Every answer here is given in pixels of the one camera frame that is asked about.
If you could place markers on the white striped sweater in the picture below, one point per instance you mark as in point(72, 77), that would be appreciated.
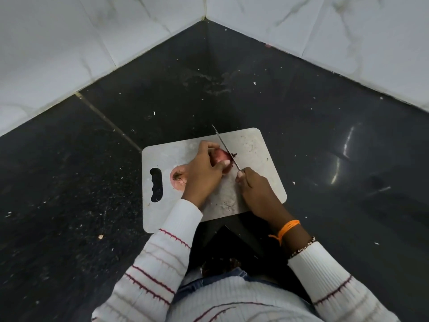
point(241, 305)

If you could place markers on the person's right hand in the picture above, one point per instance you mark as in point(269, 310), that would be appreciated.
point(259, 197)

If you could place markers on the person's right forearm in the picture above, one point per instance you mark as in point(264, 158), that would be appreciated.
point(328, 281)

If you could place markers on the person's left hand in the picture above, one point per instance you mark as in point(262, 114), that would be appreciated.
point(201, 177)

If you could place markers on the orange thread wristband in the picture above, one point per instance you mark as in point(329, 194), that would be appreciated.
point(290, 226)

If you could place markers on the steel cutting board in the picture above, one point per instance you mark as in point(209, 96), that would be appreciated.
point(254, 171)

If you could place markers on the person's left forearm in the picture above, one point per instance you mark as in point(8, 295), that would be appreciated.
point(161, 258)

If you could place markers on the red onion with dry roots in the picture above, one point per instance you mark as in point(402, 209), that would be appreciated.
point(177, 184)

